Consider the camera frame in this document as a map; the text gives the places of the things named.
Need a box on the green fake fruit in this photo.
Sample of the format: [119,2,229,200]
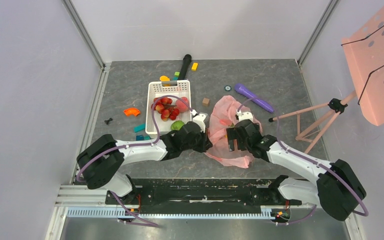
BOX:
[170,120,185,131]

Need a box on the pink fake peach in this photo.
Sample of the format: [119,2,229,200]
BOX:
[175,96,190,113]

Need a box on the pink plastic bag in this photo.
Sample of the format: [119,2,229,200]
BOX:
[205,95,255,169]

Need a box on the red fake fruit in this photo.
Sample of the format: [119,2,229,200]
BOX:
[151,97,180,122]

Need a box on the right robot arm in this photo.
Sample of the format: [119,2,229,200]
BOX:
[227,119,369,221]

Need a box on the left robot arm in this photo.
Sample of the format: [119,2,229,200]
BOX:
[76,121,213,204]

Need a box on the brown wooden cube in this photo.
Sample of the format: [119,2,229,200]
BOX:
[202,98,210,107]

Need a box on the white plastic basket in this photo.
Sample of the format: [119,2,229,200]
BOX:
[145,80,192,138]

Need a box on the purple toy bat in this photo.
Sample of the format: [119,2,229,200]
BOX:
[234,83,274,113]

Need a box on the teal long block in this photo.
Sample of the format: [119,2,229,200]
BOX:
[133,123,146,133]

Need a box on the small round disc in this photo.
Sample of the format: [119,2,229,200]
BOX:
[224,85,232,92]

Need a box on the blue block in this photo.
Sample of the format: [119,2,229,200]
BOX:
[135,135,144,141]

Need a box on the orange curved piece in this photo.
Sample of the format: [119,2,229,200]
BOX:
[123,107,141,117]

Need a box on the orange yellow toy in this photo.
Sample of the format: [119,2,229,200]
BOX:
[159,75,171,87]

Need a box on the yellow block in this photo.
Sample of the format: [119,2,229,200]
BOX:
[191,62,199,71]

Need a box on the black cylinder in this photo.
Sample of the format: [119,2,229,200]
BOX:
[178,54,192,80]

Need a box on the small black piece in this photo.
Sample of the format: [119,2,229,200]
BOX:
[104,117,113,125]

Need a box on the pink music stand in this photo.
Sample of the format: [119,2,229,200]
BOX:
[269,6,384,153]

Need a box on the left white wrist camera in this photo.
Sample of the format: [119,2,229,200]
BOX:
[192,112,209,133]

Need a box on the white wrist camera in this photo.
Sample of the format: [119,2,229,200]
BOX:
[235,111,254,122]
[192,112,209,133]

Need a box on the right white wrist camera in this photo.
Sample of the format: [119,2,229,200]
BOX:
[235,111,254,122]

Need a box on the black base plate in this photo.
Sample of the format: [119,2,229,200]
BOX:
[120,178,302,214]

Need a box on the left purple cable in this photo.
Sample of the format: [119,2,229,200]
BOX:
[76,95,198,228]

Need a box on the purple cable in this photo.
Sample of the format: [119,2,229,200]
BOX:
[76,95,198,228]
[236,97,370,226]

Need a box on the white cable duct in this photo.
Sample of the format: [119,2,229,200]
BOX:
[66,206,290,221]

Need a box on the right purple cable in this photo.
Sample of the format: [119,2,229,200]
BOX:
[236,97,370,226]

